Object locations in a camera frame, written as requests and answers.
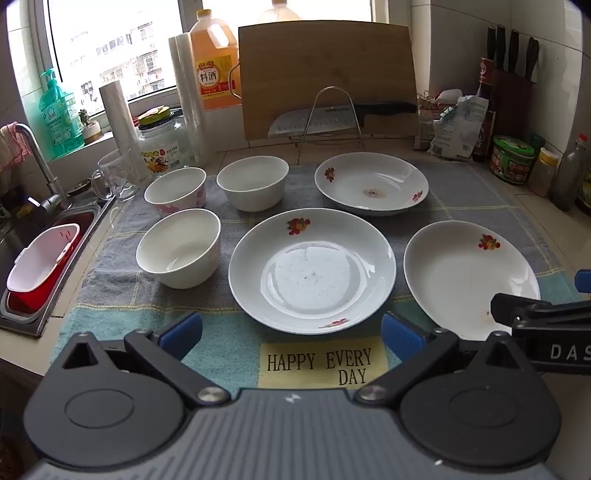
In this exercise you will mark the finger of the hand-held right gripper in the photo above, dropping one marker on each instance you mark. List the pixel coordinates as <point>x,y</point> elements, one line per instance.
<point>584,281</point>
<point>503,309</point>

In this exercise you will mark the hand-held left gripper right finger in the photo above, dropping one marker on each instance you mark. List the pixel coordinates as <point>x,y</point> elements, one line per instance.
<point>401,337</point>

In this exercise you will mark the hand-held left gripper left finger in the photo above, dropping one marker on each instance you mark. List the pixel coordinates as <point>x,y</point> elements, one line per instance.
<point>180,334</point>

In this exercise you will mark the white fruit-print plate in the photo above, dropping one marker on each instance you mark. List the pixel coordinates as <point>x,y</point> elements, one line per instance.
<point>461,277</point>
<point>314,277</point>

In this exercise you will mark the white floral bowl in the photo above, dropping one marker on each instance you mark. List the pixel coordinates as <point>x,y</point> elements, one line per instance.
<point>180,254</point>
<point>254,189</point>
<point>178,194</point>

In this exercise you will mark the white floral plate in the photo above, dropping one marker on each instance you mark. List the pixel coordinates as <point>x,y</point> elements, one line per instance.
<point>369,175</point>

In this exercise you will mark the grey teal checked dish cloth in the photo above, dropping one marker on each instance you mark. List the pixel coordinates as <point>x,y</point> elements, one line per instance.
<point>221,337</point>

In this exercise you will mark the dark glass bottle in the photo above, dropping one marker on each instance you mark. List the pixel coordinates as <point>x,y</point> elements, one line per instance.
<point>585,194</point>

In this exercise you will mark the clear plastic bottle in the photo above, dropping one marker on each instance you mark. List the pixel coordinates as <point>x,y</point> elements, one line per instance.
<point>570,180</point>

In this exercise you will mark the yellow-lidded jar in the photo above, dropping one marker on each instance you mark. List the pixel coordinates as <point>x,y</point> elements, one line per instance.
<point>545,173</point>

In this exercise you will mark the steel sink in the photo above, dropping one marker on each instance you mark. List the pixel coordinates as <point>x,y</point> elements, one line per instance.
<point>92,226</point>

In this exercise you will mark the green-lidded sauce jar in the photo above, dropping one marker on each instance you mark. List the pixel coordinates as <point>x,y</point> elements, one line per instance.
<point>512,161</point>

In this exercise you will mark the clear glass mug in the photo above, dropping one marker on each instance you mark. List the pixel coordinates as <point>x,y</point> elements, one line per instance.
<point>115,177</point>

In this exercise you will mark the metal sink strainer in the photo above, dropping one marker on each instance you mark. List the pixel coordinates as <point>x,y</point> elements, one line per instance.
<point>79,187</point>

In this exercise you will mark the glass jar with green lid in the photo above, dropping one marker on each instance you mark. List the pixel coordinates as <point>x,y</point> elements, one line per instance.
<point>161,152</point>

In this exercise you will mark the white crumpled bag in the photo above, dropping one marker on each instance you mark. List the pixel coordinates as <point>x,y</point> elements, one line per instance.
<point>457,129</point>

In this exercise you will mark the dark soy sauce bottle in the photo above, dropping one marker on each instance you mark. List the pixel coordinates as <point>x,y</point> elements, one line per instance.
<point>484,120</point>

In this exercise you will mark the dark knife block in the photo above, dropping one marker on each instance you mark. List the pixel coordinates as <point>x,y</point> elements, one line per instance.
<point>510,101</point>

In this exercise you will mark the red and white packet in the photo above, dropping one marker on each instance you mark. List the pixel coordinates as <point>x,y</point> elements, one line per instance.
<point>427,120</point>

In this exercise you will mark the metal faucet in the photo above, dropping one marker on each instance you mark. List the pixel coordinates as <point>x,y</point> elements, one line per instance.
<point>44,175</point>

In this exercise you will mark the small potted plant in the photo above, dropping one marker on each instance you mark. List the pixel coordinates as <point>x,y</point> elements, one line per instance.
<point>90,131</point>

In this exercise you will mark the short clear plastic bag roll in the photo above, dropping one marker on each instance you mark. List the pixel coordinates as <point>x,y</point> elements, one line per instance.
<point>117,120</point>

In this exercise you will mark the tall clear cling film roll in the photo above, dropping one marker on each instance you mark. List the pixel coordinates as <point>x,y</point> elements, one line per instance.
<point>187,92</point>

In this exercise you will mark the green dish soap bottle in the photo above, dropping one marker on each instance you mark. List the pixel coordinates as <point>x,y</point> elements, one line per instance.
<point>55,120</point>

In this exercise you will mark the pink cloth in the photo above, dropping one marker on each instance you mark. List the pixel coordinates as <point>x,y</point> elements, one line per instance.
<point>11,143</point>

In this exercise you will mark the orange cooking wine bottle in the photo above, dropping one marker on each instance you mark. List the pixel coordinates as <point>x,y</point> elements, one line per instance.
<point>214,69</point>

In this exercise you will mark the wooden cutting board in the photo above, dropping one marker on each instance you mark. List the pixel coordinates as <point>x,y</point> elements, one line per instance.
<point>323,55</point>

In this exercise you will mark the window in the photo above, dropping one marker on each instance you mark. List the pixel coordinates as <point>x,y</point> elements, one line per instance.
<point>115,46</point>

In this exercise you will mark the plastic oil bottle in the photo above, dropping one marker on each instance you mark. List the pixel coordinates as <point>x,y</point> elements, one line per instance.
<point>279,11</point>

